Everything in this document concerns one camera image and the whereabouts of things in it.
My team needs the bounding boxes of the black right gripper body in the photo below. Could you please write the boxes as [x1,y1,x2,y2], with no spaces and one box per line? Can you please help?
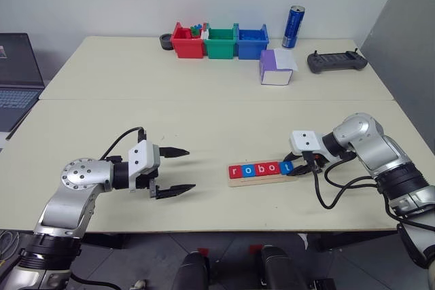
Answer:
[297,150,324,173]

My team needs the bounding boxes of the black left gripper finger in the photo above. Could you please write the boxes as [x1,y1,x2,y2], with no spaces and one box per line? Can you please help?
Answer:
[155,183,196,200]
[158,146,190,159]

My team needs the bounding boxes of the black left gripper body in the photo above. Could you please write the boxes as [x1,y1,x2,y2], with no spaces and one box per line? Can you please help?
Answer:
[135,167,160,200]

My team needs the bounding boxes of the wooden letter tray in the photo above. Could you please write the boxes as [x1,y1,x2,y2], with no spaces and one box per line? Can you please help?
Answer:
[227,160,298,188]

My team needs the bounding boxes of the dark rounded shape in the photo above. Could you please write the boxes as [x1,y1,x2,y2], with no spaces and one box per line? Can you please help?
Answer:
[178,251,211,290]
[260,244,309,290]

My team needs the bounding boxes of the purple and white box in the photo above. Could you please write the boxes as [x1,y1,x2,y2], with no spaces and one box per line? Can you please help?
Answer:
[259,48,294,86]

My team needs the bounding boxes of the grey handheld controller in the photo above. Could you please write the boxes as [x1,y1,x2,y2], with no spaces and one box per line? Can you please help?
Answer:
[307,48,369,75]

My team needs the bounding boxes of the red plastic bin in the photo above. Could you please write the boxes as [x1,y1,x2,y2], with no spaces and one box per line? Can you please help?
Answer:
[171,21,205,58]

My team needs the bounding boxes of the black round dish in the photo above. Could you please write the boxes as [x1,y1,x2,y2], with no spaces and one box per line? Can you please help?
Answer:
[158,33,175,51]

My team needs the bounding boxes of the green plastic bin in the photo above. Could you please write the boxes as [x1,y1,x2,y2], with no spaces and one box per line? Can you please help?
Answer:
[203,23,237,59]

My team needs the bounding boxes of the blue plastic bin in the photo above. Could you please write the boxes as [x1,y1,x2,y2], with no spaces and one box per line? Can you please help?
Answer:
[234,23,271,60]

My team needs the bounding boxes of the small coloured toy bricks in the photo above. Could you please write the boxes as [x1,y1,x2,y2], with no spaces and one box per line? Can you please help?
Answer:
[190,23,209,40]

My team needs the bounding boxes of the blue drink can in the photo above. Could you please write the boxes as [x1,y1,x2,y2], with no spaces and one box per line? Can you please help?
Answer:
[281,5,306,49]

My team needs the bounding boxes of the dark grey laptop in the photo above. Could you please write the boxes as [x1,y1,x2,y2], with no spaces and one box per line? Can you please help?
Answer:
[0,33,46,133]

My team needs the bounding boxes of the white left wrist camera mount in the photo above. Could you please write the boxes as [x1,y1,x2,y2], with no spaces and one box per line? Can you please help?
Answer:
[127,140,160,192]

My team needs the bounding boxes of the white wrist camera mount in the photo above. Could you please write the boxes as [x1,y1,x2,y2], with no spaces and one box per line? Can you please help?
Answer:
[289,129,324,157]
[127,140,160,192]

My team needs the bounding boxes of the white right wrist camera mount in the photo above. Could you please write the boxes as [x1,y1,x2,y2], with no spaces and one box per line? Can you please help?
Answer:
[289,129,324,157]

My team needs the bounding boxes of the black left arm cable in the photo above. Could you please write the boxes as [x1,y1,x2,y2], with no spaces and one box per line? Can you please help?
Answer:
[100,127,147,161]

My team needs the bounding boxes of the black table frame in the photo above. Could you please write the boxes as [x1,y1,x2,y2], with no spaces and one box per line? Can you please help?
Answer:
[80,232,398,253]

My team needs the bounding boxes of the white floor cables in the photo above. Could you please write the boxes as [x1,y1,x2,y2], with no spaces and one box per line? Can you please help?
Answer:
[0,230,21,266]

